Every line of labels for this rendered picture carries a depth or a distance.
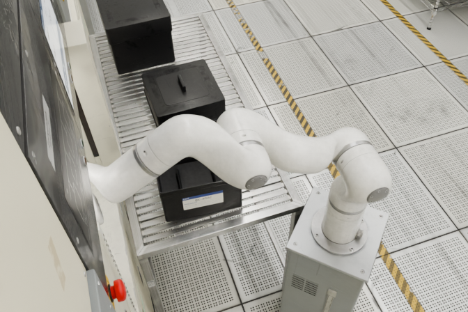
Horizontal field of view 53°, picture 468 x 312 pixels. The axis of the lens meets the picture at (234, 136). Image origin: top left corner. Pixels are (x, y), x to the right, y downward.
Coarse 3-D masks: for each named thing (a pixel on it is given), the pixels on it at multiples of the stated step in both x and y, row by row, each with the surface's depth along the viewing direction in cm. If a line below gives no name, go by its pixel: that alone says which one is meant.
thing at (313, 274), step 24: (312, 192) 170; (312, 216) 164; (384, 216) 163; (288, 240) 158; (312, 240) 157; (288, 264) 164; (312, 264) 157; (336, 264) 151; (360, 264) 151; (288, 288) 178; (312, 288) 169; (336, 288) 161; (360, 288) 154
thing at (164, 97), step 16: (192, 64) 205; (144, 80) 198; (160, 80) 198; (176, 80) 198; (192, 80) 198; (208, 80) 198; (160, 96) 191; (176, 96) 191; (192, 96) 191; (208, 96) 191; (160, 112) 185; (176, 112) 185; (192, 112) 188; (208, 112) 191
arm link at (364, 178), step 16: (368, 144) 130; (352, 160) 127; (368, 160) 126; (352, 176) 126; (368, 176) 123; (384, 176) 123; (336, 192) 138; (352, 192) 127; (368, 192) 123; (384, 192) 124; (336, 208) 143; (352, 208) 139
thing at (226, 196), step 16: (192, 160) 179; (160, 176) 175; (176, 176) 175; (192, 176) 175; (208, 176) 175; (160, 192) 150; (176, 192) 152; (192, 192) 153; (208, 192) 156; (224, 192) 158; (240, 192) 160; (176, 208) 158; (192, 208) 160; (208, 208) 163; (224, 208) 165
